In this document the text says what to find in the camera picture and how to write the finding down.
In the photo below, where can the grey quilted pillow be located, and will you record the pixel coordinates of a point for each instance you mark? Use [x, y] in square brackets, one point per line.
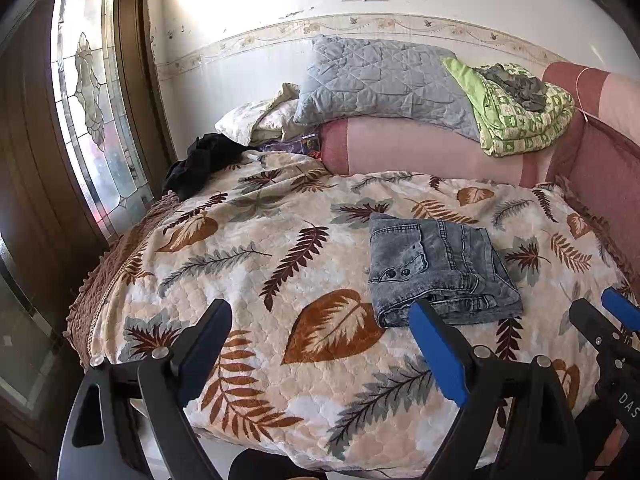
[350, 77]

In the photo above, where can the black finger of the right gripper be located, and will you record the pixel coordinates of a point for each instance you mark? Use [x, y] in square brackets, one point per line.
[600, 332]

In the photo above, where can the pink and maroon sofa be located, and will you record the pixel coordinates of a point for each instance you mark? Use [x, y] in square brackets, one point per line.
[576, 127]

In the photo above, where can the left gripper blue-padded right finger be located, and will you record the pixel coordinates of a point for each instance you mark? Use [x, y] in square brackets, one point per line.
[540, 440]

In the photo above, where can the black garment on sofa edge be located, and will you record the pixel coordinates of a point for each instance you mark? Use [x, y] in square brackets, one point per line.
[210, 153]

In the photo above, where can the leaf-patterned quilted blanket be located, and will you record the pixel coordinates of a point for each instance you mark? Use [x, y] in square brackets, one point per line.
[306, 371]

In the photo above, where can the white patterned pillow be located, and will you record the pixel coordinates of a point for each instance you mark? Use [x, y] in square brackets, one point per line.
[260, 122]

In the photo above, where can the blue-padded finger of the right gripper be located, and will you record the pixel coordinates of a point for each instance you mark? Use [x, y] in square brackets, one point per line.
[626, 312]

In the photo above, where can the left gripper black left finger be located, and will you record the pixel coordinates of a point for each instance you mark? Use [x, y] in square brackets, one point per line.
[101, 440]

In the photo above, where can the stained glass window door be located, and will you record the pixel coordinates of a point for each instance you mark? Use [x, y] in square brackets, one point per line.
[84, 147]

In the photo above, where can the green patterned folded blanket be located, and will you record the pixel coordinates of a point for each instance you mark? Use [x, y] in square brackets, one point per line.
[504, 126]

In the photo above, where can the blue denim pants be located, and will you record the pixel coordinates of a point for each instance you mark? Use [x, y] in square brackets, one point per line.
[451, 266]

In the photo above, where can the dark grey crumpled cloth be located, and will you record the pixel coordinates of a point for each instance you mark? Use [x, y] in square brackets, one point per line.
[529, 91]

